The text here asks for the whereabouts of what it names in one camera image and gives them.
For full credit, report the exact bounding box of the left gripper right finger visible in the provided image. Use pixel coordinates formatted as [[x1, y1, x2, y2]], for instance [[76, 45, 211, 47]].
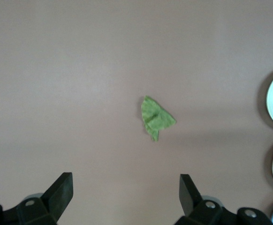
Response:
[[174, 173, 273, 225]]

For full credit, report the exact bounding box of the brown table cover sheet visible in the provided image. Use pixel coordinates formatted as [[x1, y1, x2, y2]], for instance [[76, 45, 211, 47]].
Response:
[[0, 0, 273, 225]]

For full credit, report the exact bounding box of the green lettuce leaf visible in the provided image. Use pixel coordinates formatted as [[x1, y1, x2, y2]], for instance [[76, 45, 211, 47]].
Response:
[[141, 95, 177, 143]]

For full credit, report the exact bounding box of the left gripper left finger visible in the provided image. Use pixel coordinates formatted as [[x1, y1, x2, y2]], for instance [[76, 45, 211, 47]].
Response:
[[0, 172, 74, 225]]

